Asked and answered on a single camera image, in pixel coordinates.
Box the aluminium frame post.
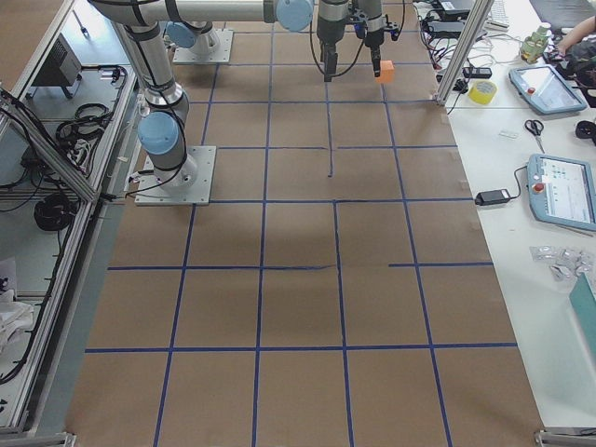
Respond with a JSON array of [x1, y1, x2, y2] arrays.
[[434, 0, 494, 105]]

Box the far teach pendant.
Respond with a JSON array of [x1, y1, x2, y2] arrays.
[[508, 65, 587, 115]]

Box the yellow tape roll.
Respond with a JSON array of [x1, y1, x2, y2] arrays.
[[468, 80, 497, 105]]

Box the brown paper mat blue grid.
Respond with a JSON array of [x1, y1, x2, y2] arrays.
[[66, 1, 541, 446]]

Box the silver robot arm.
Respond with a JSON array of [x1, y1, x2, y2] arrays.
[[165, 1, 403, 82], [91, 1, 314, 197]]

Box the black handled scissors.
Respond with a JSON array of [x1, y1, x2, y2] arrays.
[[524, 119, 545, 154]]

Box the black power adapter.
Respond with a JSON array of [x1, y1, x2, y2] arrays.
[[474, 189, 512, 206]]

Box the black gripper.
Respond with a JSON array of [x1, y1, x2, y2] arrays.
[[317, 0, 349, 82], [349, 0, 400, 77]]

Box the near teach pendant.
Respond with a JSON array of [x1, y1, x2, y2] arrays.
[[526, 154, 595, 232]]

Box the orange foam cube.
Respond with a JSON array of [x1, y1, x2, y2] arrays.
[[375, 60, 395, 85]]

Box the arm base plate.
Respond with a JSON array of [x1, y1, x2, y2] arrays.
[[173, 29, 234, 65], [134, 146, 217, 206]]

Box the bag of small parts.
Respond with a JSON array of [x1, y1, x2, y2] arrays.
[[529, 245, 595, 281]]

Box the teach pendant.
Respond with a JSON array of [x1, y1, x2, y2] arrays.
[[508, 65, 587, 115], [526, 154, 595, 232]]

